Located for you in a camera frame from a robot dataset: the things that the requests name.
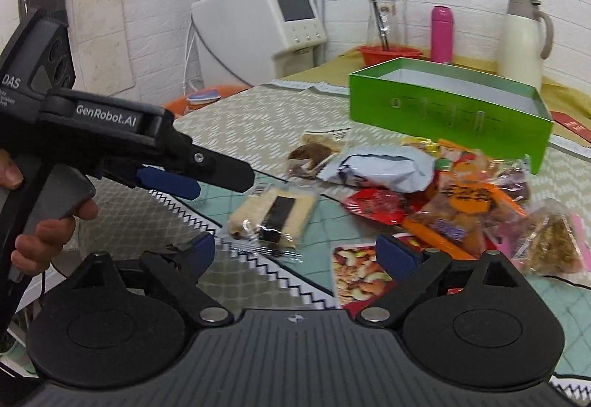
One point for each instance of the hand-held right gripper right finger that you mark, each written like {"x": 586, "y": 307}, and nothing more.
{"x": 396, "y": 255}

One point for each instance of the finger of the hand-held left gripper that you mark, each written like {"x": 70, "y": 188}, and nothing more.
{"x": 217, "y": 169}
{"x": 168, "y": 183}

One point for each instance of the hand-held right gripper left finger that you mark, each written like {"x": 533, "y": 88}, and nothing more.
{"x": 203, "y": 252}

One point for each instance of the red snack packet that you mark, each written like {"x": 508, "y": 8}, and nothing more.
{"x": 376, "y": 206}

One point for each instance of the cream cake packet black band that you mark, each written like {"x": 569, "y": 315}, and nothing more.
{"x": 277, "y": 215}

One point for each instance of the white puffy snack packet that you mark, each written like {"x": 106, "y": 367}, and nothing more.
{"x": 378, "y": 169}

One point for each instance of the green cardboard box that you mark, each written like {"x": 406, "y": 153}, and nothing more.
{"x": 443, "y": 125}

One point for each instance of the person's left hand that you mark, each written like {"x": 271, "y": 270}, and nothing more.
{"x": 46, "y": 234}

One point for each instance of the orange stick packet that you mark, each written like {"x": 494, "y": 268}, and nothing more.
{"x": 431, "y": 238}

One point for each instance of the mixed nuts picture packet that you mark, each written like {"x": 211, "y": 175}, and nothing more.
{"x": 355, "y": 271}

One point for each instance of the brown pastry clear packet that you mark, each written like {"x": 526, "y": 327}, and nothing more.
{"x": 445, "y": 227}

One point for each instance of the beige lattice mat zigzag trim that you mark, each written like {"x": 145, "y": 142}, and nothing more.
{"x": 258, "y": 277}

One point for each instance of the beige zigzag table mat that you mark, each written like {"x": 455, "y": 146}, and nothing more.
{"x": 258, "y": 111}

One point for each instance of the teal grid table mat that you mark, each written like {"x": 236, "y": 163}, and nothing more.
{"x": 330, "y": 227}

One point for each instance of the small white tub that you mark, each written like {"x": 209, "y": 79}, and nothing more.
{"x": 203, "y": 98}

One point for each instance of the orange plastic basin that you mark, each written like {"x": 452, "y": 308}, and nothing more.
{"x": 235, "y": 91}

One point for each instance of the orange packet dark print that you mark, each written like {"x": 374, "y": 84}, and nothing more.
{"x": 471, "y": 197}

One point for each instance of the brown snack clear packet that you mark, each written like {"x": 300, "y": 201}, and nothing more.
{"x": 311, "y": 157}
{"x": 325, "y": 140}

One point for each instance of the white stone slab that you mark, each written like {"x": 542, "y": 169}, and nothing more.
{"x": 99, "y": 28}

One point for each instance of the orange fruit print packet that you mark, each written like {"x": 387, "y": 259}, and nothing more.
{"x": 461, "y": 160}

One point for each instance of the white machine with screen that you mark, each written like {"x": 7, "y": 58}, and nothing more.
{"x": 244, "y": 37}

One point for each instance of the dark purple snack packet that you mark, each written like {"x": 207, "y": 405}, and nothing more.
{"x": 512, "y": 181}

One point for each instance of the yellow table cloth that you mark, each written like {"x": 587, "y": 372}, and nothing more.
{"x": 332, "y": 67}

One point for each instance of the granola packet pink edge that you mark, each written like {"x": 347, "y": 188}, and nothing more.
{"x": 551, "y": 238}

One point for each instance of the red plastic basket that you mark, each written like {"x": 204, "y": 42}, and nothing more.
{"x": 388, "y": 56}

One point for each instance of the black straw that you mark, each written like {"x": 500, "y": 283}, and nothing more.
{"x": 379, "y": 24}

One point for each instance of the red card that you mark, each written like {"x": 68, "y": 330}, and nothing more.
{"x": 572, "y": 125}

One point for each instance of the pink bottle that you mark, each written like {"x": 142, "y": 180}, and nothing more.
{"x": 442, "y": 35}

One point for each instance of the clear glass jar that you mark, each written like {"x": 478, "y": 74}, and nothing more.
{"x": 390, "y": 21}

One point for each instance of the cream thermos jug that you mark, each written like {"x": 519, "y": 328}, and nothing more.
{"x": 521, "y": 47}

